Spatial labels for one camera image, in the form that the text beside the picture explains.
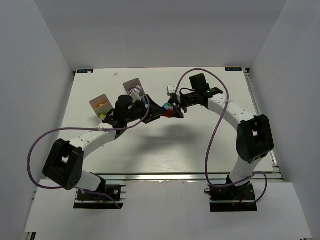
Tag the white left sorting container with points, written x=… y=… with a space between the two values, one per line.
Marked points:
x=102 y=99

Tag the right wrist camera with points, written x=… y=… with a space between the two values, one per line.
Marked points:
x=171 y=90

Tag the red long lego brick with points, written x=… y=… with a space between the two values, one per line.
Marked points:
x=167 y=114

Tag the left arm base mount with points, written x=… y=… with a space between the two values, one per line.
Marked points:
x=113 y=198

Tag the white right sorting container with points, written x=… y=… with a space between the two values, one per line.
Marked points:
x=133 y=83

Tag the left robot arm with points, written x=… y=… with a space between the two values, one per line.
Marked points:
x=64 y=164

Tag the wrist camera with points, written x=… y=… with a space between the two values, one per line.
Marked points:
x=136 y=93
x=171 y=90

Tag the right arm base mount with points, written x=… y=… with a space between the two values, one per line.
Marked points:
x=232 y=199

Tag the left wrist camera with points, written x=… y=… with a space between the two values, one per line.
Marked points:
x=136 y=93

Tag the white sorting container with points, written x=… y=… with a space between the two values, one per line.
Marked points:
x=102 y=99
x=133 y=83

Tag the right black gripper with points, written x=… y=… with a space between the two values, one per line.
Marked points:
x=182 y=100

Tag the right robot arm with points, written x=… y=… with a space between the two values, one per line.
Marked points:
x=254 y=138

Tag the blue round toy piece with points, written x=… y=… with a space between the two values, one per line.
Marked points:
x=168 y=107

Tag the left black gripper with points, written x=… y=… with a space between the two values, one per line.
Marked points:
x=149 y=109

